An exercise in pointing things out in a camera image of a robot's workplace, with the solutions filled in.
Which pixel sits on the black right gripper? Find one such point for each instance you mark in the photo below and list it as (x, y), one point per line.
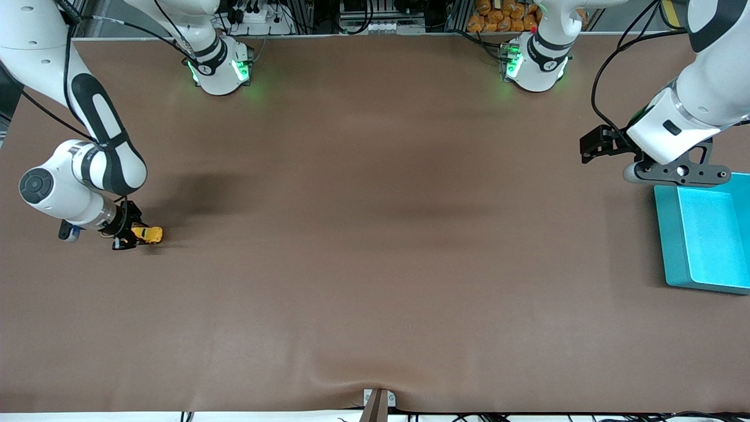
(125, 222)

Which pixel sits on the yellow beetle toy car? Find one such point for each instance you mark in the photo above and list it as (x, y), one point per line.
(151, 234)

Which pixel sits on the teal plastic bin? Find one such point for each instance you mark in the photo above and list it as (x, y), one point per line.
(703, 246)

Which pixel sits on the white power strip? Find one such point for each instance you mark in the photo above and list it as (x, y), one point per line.
(258, 17)

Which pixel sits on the metal table clamp bracket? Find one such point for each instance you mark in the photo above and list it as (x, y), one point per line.
(378, 407)

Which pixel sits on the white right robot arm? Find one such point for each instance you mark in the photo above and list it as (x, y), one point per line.
(35, 47)

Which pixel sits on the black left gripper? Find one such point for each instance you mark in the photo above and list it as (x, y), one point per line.
(611, 144)

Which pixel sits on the brown table mat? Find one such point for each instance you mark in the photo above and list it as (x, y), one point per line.
(375, 234)

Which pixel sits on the pile of orange packets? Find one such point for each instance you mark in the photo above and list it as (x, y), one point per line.
(498, 17)

